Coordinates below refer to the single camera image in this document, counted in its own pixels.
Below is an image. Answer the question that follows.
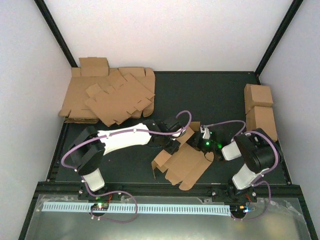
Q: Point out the light blue slotted cable duct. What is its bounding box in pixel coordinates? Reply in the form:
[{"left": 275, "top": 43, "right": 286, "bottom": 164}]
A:
[{"left": 41, "top": 202, "right": 231, "bottom": 217}]

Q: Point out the black left corner frame post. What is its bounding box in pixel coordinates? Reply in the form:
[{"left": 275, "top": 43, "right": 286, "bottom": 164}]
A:
[{"left": 34, "top": 0, "right": 78, "bottom": 68}]

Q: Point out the folded cardboard box front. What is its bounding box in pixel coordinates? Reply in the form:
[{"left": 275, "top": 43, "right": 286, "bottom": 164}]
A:
[{"left": 246, "top": 106, "right": 278, "bottom": 142}]

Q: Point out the loose top cardboard blank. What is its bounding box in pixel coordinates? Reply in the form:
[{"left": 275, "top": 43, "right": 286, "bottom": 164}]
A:
[{"left": 84, "top": 69, "right": 156, "bottom": 127}]

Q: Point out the small folded cardboard box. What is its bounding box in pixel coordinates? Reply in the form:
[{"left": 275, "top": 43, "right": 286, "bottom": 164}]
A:
[{"left": 79, "top": 57, "right": 109, "bottom": 77}]

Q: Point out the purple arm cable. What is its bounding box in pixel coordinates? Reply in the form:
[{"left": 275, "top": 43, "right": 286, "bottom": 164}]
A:
[
  {"left": 201, "top": 119, "right": 280, "bottom": 223},
  {"left": 61, "top": 109, "right": 193, "bottom": 200}
]

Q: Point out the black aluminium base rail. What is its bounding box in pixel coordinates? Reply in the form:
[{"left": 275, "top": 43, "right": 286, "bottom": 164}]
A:
[{"left": 37, "top": 181, "right": 302, "bottom": 201}]

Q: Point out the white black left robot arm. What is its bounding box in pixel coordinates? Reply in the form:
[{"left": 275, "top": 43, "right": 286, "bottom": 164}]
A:
[{"left": 68, "top": 117, "right": 186, "bottom": 200}]

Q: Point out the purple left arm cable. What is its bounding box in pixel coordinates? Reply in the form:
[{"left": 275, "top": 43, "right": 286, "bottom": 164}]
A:
[{"left": 61, "top": 109, "right": 193, "bottom": 200}]

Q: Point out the stack of flat cardboard blanks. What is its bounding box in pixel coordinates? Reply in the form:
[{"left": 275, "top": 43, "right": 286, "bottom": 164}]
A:
[{"left": 58, "top": 67, "right": 156, "bottom": 127}]

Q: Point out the metal base plate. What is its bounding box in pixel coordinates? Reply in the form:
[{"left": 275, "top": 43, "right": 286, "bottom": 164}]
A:
[{"left": 21, "top": 196, "right": 311, "bottom": 240}]

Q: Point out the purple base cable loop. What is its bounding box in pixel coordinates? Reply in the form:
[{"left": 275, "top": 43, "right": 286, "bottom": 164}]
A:
[{"left": 89, "top": 191, "right": 139, "bottom": 224}]

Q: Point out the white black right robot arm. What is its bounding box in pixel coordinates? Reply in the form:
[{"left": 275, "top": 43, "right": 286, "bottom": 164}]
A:
[{"left": 187, "top": 126, "right": 284, "bottom": 202}]

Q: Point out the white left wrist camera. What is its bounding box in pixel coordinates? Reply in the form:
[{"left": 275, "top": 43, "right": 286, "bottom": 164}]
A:
[{"left": 171, "top": 127, "right": 187, "bottom": 138}]

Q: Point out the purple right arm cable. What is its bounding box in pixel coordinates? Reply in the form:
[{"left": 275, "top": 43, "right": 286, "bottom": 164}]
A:
[{"left": 201, "top": 119, "right": 280, "bottom": 223}]

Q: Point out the black right corner frame post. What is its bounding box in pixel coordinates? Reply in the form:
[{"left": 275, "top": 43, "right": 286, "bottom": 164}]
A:
[{"left": 254, "top": 0, "right": 304, "bottom": 77}]

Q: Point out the black corner frame post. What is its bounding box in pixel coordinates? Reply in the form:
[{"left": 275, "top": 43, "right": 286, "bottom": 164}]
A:
[
  {"left": 34, "top": 0, "right": 78, "bottom": 68},
  {"left": 254, "top": 0, "right": 304, "bottom": 77}
]

